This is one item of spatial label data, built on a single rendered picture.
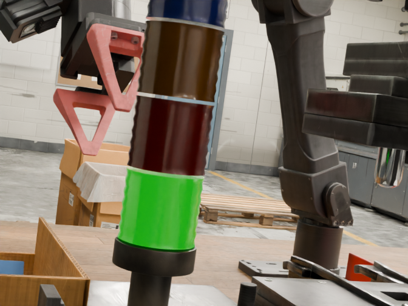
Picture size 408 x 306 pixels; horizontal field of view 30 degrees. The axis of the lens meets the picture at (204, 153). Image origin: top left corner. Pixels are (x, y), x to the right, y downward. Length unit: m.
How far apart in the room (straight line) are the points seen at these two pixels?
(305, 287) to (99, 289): 0.24
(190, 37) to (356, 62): 0.30
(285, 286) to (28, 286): 0.20
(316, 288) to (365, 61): 0.18
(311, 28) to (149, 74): 0.62
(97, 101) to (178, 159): 0.46
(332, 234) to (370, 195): 8.56
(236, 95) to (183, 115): 11.67
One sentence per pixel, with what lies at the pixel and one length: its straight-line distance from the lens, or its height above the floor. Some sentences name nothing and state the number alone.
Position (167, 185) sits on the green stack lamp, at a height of 1.08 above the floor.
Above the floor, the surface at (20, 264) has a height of 0.94.
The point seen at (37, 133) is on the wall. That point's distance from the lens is 11.41.
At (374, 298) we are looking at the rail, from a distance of 0.60.
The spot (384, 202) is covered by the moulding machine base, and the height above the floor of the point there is 0.17.
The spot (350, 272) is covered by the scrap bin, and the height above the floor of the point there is 0.94.
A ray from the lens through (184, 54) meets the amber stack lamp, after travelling 0.35.
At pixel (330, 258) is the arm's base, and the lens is 1.03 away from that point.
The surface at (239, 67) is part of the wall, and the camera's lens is 12.01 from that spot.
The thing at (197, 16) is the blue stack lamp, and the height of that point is 1.16.
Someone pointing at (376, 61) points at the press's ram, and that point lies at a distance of 0.60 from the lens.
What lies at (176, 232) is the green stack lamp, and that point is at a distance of 0.36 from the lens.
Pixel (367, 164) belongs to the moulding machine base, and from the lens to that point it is 9.71.
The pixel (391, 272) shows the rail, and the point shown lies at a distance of 0.72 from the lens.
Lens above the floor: 1.12
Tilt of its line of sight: 4 degrees down
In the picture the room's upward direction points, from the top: 8 degrees clockwise
